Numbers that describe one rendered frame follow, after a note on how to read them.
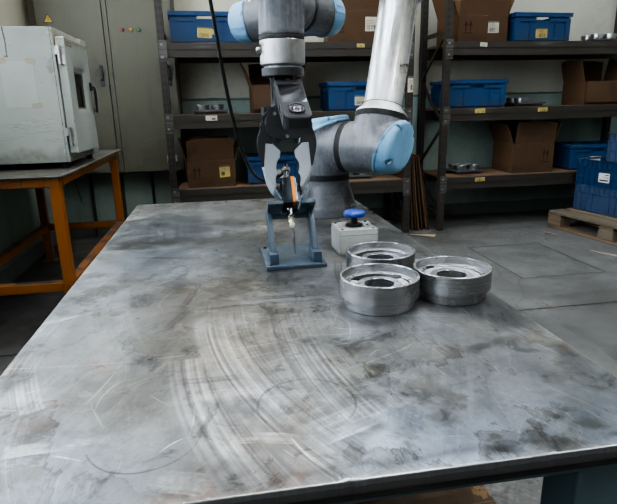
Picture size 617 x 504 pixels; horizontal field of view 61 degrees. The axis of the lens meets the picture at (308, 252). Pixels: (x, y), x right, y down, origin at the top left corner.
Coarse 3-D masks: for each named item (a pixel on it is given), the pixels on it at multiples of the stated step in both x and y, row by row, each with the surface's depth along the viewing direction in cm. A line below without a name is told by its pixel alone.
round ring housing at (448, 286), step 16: (432, 256) 77; (448, 256) 77; (432, 272) 74; (448, 272) 75; (464, 272) 73; (480, 272) 73; (432, 288) 69; (448, 288) 68; (464, 288) 68; (480, 288) 69; (448, 304) 69; (464, 304) 69
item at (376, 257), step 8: (352, 248) 84; (360, 248) 86; (368, 248) 86; (376, 248) 86; (384, 248) 86; (392, 248) 86; (400, 248) 85; (408, 248) 83; (352, 256) 79; (368, 256) 83; (376, 256) 84; (384, 256) 83; (392, 256) 82; (408, 256) 78; (352, 264) 79; (400, 264) 77; (408, 264) 78
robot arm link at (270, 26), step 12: (264, 0) 83; (276, 0) 82; (288, 0) 82; (300, 0) 84; (312, 0) 87; (264, 12) 84; (276, 12) 83; (288, 12) 83; (300, 12) 84; (312, 12) 87; (264, 24) 84; (276, 24) 83; (288, 24) 83; (300, 24) 85; (264, 36) 85; (276, 36) 84; (288, 36) 84; (300, 36) 85
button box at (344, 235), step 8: (336, 224) 97; (344, 224) 97; (352, 224) 95; (360, 224) 95; (368, 224) 97; (336, 232) 95; (344, 232) 92; (352, 232) 93; (360, 232) 93; (368, 232) 93; (376, 232) 93; (336, 240) 95; (344, 240) 93; (352, 240) 93; (360, 240) 93; (368, 240) 94; (376, 240) 94; (336, 248) 96; (344, 248) 93
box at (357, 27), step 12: (348, 0) 394; (360, 0) 394; (372, 0) 395; (348, 12) 396; (360, 12) 397; (372, 12) 398; (348, 24) 399; (360, 24) 399; (372, 24) 400; (336, 36) 401; (348, 36) 401; (360, 36) 402; (372, 36) 403
